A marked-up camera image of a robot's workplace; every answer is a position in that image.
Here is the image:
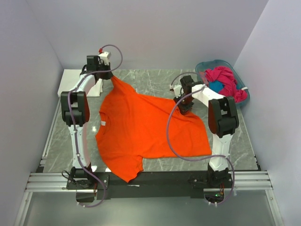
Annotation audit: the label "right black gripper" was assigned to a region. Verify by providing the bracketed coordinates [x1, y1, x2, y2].
[174, 93, 194, 115]

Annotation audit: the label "orange t-shirt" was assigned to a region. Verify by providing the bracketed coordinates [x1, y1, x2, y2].
[95, 77, 211, 182]

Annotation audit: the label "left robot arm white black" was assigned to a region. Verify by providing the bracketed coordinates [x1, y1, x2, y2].
[60, 51, 112, 189]

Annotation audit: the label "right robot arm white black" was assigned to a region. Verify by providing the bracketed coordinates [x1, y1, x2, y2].
[169, 73, 239, 188]

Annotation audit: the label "folded white t-shirt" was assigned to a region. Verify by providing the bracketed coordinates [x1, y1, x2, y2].
[57, 69, 103, 97]

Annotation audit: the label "pink garment in basket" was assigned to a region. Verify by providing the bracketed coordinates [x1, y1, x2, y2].
[199, 72, 206, 79]

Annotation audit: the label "blue t-shirt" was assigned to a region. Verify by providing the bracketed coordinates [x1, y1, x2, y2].
[209, 81, 224, 93]

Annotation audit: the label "teal plastic laundry basket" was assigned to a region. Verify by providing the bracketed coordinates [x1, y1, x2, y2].
[195, 60, 250, 107]

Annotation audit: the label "magenta t-shirt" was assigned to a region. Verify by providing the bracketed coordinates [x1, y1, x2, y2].
[205, 66, 248, 103]

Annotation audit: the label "black base crossbar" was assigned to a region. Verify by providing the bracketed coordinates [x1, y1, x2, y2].
[65, 170, 233, 203]

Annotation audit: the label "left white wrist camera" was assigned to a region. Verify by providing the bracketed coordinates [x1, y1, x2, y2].
[98, 48, 111, 65]

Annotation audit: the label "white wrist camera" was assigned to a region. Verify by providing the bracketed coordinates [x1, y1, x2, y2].
[98, 48, 111, 65]
[169, 85, 183, 97]

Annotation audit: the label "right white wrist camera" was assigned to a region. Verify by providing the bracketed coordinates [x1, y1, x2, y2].
[169, 85, 183, 97]

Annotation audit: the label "aluminium frame rails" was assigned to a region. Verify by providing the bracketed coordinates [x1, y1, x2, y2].
[15, 113, 284, 226]

